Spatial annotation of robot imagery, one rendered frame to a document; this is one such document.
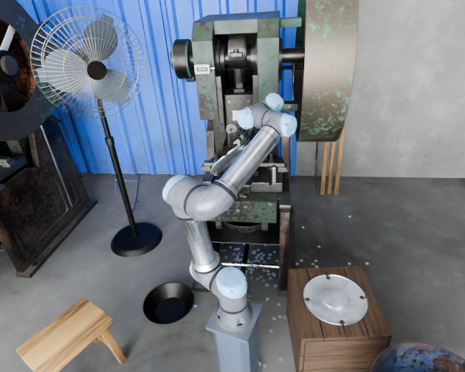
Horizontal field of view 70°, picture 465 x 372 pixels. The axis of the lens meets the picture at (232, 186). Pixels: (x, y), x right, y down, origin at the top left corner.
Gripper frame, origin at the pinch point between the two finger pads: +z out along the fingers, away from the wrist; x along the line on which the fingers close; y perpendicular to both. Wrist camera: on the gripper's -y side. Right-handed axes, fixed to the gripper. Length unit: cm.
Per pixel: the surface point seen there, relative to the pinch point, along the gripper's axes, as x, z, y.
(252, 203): 23.2, 27.0, -6.0
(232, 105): -21.2, 1.0, -12.3
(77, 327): 25, 65, 89
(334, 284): 80, 16, -10
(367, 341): 101, 2, 5
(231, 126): -14.6, 9.1, -10.6
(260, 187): 18.5, 24.8, -15.8
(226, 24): -47, -25, -13
